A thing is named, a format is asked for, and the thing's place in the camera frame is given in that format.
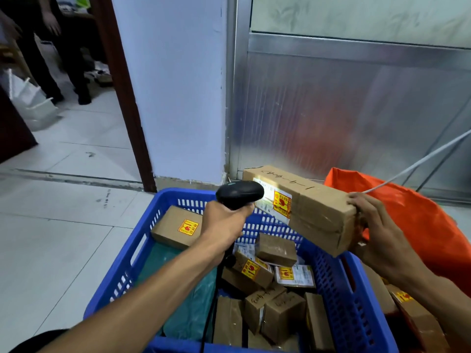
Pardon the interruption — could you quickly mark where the brown taped cardboard box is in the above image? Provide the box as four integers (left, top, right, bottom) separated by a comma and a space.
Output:
384, 284, 451, 353
362, 265, 400, 316

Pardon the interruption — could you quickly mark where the orange sack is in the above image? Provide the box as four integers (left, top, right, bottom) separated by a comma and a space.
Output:
324, 168, 471, 353

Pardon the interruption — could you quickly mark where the aluminium partition panel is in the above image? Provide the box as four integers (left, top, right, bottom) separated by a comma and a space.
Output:
225, 0, 471, 203

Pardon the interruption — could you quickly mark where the teal plastic mailer bag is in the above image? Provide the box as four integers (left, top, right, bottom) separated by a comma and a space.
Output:
134, 242, 218, 343

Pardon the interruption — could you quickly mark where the long cardboard parcel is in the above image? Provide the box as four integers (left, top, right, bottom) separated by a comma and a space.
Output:
243, 165, 366, 258

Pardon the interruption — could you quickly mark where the black barcode scanner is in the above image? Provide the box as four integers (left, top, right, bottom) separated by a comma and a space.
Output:
215, 181, 265, 270

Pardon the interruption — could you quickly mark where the black scanner cable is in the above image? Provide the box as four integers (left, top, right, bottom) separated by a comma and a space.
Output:
199, 263, 232, 353

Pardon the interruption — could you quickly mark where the person's left forearm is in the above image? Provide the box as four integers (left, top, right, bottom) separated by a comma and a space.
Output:
37, 235, 232, 353

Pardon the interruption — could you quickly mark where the pile of small cardboard parcels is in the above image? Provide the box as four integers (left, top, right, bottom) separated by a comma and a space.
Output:
151, 206, 336, 353

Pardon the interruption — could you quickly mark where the dark brown door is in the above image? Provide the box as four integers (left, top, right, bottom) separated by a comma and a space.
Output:
0, 86, 38, 164

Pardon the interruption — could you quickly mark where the brown wooden door frame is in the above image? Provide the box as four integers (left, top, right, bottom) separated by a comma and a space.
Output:
88, 0, 157, 193

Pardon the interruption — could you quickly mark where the white cord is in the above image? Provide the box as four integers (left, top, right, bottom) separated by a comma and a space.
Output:
364, 129, 471, 194

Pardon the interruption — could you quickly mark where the person's right forearm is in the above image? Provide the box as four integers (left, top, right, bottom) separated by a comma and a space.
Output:
386, 253, 471, 353

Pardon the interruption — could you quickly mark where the person's black shirt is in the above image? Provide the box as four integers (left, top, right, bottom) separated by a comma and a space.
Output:
9, 329, 70, 353

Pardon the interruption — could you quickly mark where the person's right hand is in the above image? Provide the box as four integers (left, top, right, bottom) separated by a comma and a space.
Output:
347, 192, 421, 282

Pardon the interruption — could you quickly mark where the blue plastic basket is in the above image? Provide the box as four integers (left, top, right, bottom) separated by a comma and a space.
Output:
84, 187, 400, 353

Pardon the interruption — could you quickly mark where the person's left hand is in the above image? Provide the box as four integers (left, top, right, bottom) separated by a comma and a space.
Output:
200, 200, 255, 251

